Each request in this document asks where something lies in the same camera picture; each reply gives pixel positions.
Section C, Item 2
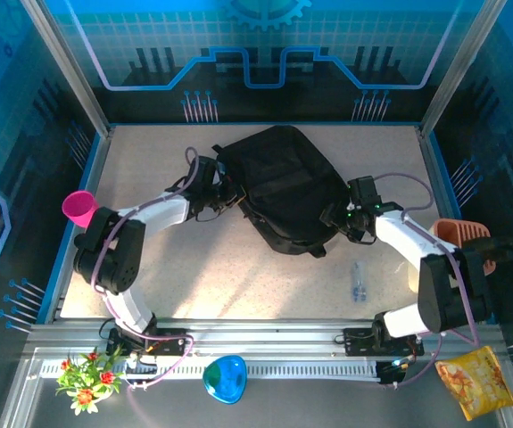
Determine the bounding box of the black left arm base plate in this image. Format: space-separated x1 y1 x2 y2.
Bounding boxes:
106 327 193 358

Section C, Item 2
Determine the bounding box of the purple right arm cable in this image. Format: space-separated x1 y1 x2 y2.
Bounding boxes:
371 171 483 390

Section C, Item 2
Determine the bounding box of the black connector box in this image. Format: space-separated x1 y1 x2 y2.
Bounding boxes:
376 358 411 385

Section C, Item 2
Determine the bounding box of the yellow snack bag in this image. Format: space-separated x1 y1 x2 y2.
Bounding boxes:
434 345 513 422

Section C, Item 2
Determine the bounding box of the aluminium table side rail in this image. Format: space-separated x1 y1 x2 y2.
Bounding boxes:
50 127 115 323
418 127 480 321

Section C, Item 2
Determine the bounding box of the black object in holder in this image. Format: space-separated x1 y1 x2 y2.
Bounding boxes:
465 235 513 265

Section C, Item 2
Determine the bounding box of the black backpack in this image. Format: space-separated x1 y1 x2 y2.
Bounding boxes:
212 124 352 259

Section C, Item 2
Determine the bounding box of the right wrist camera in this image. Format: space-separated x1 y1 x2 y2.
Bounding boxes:
347 176 383 211

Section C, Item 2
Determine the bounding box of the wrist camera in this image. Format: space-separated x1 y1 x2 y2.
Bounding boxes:
347 176 383 211
193 155 222 187

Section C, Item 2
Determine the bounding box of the cream holder orange insert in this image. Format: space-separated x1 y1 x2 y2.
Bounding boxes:
405 218 497 295

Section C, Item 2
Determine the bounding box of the artificial flower plant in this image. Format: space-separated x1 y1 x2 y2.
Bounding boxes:
54 347 126 416

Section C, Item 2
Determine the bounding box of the aluminium frame post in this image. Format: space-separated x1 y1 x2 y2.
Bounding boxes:
19 0 112 137
418 0 509 137

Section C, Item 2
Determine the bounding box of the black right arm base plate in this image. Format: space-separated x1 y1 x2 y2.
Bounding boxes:
343 327 426 358

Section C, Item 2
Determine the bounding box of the aluminium front rail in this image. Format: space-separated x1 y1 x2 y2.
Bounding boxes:
23 318 507 354

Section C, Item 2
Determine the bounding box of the blue green triangular bowl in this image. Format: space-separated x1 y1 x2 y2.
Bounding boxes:
202 355 248 406

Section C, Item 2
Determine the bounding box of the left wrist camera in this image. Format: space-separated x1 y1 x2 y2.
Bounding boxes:
193 155 222 187

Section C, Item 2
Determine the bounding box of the white slotted cable tray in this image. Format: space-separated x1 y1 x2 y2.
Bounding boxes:
39 359 380 381

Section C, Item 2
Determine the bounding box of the tall pink cup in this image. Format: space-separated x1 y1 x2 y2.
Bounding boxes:
62 190 100 229

